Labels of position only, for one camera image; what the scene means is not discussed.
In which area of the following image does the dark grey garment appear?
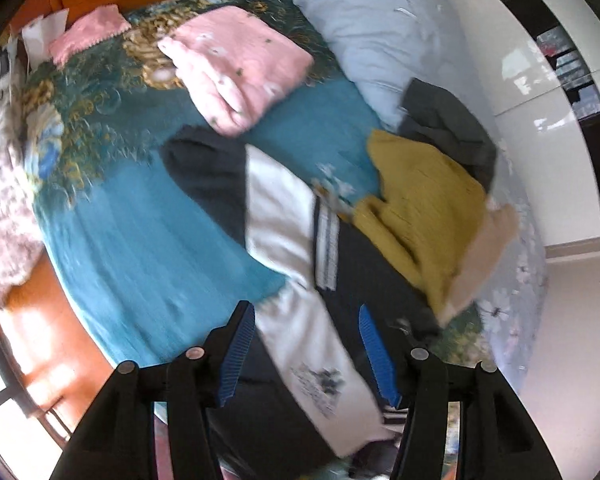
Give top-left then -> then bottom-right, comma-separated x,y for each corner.
396,78 -> 498,192

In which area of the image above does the mustard yellow knit sweater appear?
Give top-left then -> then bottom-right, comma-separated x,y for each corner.
352,129 -> 486,318

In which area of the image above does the beige garment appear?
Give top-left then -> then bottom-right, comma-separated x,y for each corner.
437,204 -> 519,327

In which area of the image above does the black and white fleece jacket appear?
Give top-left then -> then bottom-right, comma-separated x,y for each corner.
160,126 -> 440,479

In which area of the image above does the white glossy wardrobe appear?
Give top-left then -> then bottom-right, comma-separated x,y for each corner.
449,0 -> 600,246

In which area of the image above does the pink striped cloth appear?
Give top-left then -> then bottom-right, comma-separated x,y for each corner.
48,4 -> 132,67

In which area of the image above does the teal floral bed blanket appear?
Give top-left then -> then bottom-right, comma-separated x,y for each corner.
21,0 -> 491,369

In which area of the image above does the folded pink floral garment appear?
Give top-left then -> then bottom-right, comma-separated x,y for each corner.
158,6 -> 314,136

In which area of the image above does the light blue daisy pillow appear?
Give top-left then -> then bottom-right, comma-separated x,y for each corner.
292,0 -> 546,389

